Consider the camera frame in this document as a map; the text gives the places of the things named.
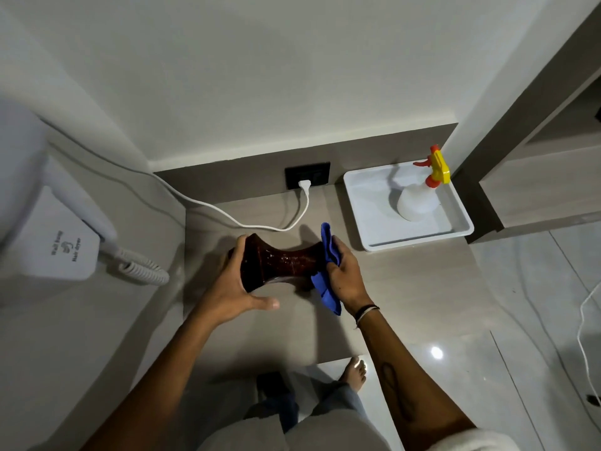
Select person's left hand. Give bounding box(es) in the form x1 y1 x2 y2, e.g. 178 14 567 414
197 235 280 327

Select person's right hand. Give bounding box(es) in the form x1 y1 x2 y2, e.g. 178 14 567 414
326 236 373 317

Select blue cleaning cloth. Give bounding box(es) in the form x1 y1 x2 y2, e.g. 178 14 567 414
310 222 343 317

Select dark brown glossy vase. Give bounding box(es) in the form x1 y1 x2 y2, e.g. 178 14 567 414
228 233 327 293

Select person's left forearm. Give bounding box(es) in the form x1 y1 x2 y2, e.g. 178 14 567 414
81 309 222 451

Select person's right forearm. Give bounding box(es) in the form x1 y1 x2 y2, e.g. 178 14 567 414
355 309 478 451

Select white plastic tray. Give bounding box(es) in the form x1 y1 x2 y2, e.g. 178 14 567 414
343 159 475 252

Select black and white wristbands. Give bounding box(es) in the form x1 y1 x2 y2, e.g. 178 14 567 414
353 303 381 329

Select white spray bottle yellow trigger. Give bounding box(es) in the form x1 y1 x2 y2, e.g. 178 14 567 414
396 144 451 222

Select person's right foot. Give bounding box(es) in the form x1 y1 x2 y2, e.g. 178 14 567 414
338 356 368 393

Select person's blue jeans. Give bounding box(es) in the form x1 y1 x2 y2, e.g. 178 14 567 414
256 371 370 435

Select wooden cabinet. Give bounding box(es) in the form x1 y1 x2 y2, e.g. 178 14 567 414
453 4 601 244

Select white hair dryer handset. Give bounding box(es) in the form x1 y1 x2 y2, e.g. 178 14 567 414
0 95 119 246

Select black wall socket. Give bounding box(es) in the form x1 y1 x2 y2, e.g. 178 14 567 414
285 162 331 190

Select white power cable with plug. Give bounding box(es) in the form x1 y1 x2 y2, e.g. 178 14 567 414
39 116 312 233

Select white coiled cord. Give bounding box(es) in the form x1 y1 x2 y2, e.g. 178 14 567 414
100 241 170 287

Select white hair dryer wall base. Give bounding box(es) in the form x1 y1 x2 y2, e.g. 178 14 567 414
0 185 102 282

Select thin white floor cable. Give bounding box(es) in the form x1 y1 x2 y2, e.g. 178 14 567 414
576 282 601 405

